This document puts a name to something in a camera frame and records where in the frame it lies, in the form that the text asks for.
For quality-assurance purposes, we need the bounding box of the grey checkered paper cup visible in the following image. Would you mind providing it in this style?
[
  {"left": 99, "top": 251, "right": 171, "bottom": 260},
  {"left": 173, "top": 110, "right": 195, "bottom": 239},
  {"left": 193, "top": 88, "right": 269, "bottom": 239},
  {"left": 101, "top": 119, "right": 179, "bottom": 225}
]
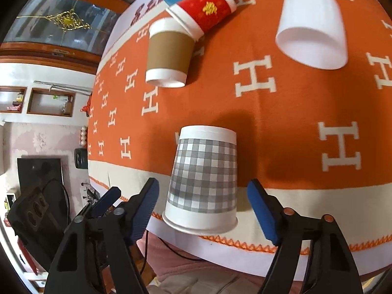
[{"left": 162, "top": 125, "right": 238, "bottom": 236}]

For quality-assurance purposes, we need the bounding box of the brown paper cup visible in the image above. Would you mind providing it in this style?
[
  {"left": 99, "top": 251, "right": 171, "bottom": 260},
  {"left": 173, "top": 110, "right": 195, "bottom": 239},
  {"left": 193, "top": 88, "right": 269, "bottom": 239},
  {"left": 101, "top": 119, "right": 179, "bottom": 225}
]
[{"left": 146, "top": 17, "right": 195, "bottom": 88}]

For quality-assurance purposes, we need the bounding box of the red paper cup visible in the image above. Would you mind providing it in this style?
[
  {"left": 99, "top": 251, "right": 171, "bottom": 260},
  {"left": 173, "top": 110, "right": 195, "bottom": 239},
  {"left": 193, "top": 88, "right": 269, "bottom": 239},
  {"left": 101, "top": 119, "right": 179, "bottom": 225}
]
[{"left": 167, "top": 0, "right": 236, "bottom": 41}]

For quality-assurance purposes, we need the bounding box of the white plastic cup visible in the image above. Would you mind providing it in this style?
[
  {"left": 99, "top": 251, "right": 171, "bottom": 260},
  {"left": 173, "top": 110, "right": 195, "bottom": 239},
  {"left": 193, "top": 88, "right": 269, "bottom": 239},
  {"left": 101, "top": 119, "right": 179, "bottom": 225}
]
[{"left": 275, "top": 0, "right": 348, "bottom": 70}]

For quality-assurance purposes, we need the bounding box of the black television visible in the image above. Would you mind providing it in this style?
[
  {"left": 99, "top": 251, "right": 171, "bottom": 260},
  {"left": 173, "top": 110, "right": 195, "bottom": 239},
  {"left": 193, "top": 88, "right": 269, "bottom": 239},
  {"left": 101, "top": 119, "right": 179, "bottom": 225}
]
[{"left": 17, "top": 158, "right": 65, "bottom": 200}]

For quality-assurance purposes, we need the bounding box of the orange H pattern blanket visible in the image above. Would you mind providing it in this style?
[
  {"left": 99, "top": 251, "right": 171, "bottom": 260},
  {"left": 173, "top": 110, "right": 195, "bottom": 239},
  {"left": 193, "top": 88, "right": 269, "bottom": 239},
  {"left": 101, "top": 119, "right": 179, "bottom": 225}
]
[{"left": 88, "top": 0, "right": 391, "bottom": 252}]

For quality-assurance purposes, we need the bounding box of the wooden glass door cabinet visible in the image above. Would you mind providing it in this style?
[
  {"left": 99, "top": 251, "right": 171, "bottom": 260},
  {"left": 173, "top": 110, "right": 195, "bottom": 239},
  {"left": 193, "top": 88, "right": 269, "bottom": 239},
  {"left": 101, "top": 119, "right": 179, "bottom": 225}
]
[{"left": 1, "top": 0, "right": 135, "bottom": 74}]

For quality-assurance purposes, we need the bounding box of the white tablecloth with red print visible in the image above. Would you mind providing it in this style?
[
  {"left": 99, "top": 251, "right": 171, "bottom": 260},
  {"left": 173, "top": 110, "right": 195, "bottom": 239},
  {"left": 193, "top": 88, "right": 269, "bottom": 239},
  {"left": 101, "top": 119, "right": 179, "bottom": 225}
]
[{"left": 118, "top": 0, "right": 191, "bottom": 29}]

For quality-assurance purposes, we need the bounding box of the black cable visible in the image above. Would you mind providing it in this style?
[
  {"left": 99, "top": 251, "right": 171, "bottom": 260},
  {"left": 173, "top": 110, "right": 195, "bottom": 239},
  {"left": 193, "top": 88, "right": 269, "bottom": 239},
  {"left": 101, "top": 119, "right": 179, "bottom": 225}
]
[{"left": 139, "top": 230, "right": 205, "bottom": 276}]

